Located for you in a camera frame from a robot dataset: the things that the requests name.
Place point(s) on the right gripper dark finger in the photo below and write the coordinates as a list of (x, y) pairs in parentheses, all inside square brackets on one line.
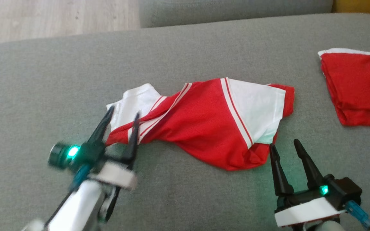
[(312, 173), (281, 179)]

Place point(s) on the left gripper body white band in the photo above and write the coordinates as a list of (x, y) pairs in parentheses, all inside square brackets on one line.
[(114, 175)]

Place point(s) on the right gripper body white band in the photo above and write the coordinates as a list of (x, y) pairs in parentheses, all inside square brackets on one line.
[(303, 211)]

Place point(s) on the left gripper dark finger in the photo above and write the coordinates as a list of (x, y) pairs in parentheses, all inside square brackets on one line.
[(132, 144), (100, 131)]

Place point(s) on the red white basketball jersey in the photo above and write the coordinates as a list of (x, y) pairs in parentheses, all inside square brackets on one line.
[(204, 125)]

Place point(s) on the red shorts white stripes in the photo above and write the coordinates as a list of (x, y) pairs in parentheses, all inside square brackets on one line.
[(361, 89)]

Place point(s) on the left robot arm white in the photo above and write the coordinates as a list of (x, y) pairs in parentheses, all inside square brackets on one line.
[(75, 208)]

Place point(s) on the grey sofa seat cushion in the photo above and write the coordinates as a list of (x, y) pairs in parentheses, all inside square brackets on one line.
[(204, 48)]

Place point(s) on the grey sofa side cushion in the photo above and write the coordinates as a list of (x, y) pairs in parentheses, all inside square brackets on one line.
[(236, 11)]

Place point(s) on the yellow cushion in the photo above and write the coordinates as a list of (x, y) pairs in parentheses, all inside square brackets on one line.
[(365, 5)]

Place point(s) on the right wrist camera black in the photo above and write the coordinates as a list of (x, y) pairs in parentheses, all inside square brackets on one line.
[(345, 192)]

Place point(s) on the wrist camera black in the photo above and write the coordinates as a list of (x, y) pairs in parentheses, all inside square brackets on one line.
[(345, 192), (58, 156)]

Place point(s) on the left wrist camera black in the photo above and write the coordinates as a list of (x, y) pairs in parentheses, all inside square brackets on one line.
[(58, 156)]

